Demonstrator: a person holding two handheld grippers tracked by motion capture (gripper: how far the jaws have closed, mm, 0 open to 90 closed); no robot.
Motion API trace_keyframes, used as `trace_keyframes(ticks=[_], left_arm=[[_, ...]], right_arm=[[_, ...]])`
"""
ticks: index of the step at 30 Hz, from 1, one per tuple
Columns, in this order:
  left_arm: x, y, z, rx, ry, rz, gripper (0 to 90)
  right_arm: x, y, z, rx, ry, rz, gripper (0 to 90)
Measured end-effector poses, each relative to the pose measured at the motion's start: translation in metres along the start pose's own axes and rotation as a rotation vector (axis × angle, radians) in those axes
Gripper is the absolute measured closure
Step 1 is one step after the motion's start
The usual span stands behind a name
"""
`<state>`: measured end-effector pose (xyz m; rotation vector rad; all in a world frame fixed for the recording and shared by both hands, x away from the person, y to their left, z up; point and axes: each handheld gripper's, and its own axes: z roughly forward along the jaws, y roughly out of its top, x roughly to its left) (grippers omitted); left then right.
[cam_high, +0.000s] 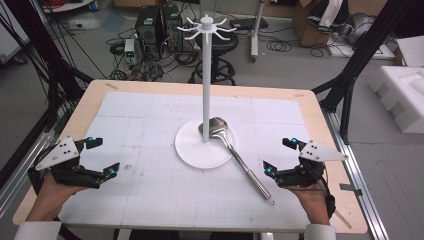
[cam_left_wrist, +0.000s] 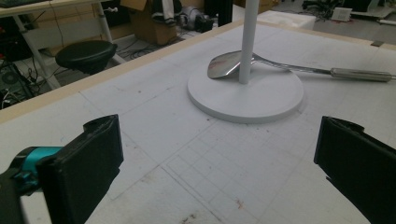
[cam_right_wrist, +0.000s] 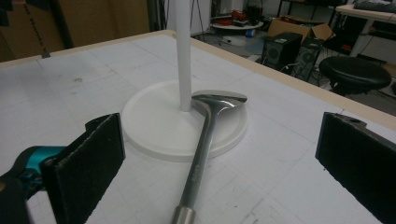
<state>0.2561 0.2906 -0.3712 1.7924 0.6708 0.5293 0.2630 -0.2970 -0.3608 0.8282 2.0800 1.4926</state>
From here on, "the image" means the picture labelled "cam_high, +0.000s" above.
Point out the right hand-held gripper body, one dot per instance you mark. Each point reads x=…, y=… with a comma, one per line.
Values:
x=311, y=166

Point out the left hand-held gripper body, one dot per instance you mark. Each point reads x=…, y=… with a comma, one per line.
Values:
x=63, y=170

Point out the white rack stand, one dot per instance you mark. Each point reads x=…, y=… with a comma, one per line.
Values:
x=206, y=83

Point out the person's left hand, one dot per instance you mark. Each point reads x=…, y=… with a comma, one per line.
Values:
x=53, y=196

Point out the person's right hand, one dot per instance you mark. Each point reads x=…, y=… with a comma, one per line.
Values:
x=311, y=200

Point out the grey tape strip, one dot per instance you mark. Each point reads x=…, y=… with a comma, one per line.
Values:
x=350, y=189

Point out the white grid mat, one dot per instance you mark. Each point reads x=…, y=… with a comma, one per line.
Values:
x=166, y=200

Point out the small silver electronics box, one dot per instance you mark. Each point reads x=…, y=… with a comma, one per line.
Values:
x=129, y=47

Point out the large white foam packing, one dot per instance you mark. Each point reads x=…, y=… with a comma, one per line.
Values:
x=400, y=96

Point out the brown cardboard box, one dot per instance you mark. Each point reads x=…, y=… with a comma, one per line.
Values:
x=301, y=30

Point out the white stand pole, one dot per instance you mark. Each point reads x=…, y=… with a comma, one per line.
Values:
x=257, y=30

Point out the black computer tower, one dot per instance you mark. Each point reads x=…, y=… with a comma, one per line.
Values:
x=146, y=30
x=171, y=26

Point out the black round stool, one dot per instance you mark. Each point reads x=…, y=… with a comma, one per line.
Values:
x=218, y=43

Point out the flat black device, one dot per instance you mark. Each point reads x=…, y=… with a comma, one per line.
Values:
x=248, y=23

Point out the dark striped cloth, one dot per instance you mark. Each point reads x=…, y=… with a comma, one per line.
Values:
x=328, y=15

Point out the grey rounded appliance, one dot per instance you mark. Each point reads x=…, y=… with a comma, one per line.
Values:
x=361, y=26

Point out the round white table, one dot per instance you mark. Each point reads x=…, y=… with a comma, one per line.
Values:
x=63, y=5

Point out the white foam block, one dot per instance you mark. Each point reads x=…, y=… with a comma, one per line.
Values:
x=411, y=50

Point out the aluminium rail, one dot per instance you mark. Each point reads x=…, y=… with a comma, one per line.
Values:
x=20, y=173
x=356, y=173

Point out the black metal frame stand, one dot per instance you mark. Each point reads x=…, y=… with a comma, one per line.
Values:
x=363, y=56

